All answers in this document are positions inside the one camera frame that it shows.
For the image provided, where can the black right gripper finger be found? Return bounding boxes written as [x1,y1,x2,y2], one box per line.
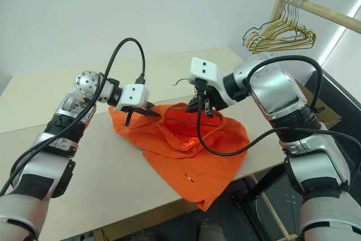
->
[203,98,215,118]
[185,97,200,114]

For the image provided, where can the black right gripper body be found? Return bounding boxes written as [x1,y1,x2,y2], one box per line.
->
[191,77,228,111]

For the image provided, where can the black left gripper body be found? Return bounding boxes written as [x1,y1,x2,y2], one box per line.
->
[121,102,150,113]

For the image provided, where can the green wire hanger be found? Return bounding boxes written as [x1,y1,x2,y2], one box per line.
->
[165,76,226,126]

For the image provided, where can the orange shorts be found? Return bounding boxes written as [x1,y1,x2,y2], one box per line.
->
[108,102,251,213]

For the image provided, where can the bunch of gold hangers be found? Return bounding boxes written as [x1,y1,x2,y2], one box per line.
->
[248,0,314,53]

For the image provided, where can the brown cardboard box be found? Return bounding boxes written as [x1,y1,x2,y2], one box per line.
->
[294,80,342,130]

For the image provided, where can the dark rounded shape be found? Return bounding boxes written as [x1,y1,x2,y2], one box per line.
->
[199,218,226,241]

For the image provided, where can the black flat screen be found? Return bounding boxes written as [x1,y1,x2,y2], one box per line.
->
[304,67,361,143]

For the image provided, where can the thin wooden stick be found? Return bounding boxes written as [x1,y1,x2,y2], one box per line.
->
[261,195,297,239]

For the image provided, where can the wooden clothes rack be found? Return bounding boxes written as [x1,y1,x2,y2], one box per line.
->
[271,0,361,34]

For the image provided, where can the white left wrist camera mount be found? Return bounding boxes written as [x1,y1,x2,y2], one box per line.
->
[115,83,150,112]

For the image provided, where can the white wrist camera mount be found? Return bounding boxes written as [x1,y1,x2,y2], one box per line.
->
[188,56,235,106]
[115,83,150,112]

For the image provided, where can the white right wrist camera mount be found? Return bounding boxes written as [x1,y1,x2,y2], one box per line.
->
[188,56,235,106]

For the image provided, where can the grey wire hanger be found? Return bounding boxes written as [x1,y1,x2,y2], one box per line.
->
[242,0,300,49]

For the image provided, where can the yellow wire hanger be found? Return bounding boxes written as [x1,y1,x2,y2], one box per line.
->
[245,0,310,51]

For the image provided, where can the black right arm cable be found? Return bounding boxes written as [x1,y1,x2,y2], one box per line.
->
[194,54,361,157]

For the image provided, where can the black metal stand frame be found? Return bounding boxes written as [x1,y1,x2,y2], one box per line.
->
[231,164,305,241]

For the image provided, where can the bunch of wire hangers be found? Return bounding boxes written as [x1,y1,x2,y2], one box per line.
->
[252,0,317,55]

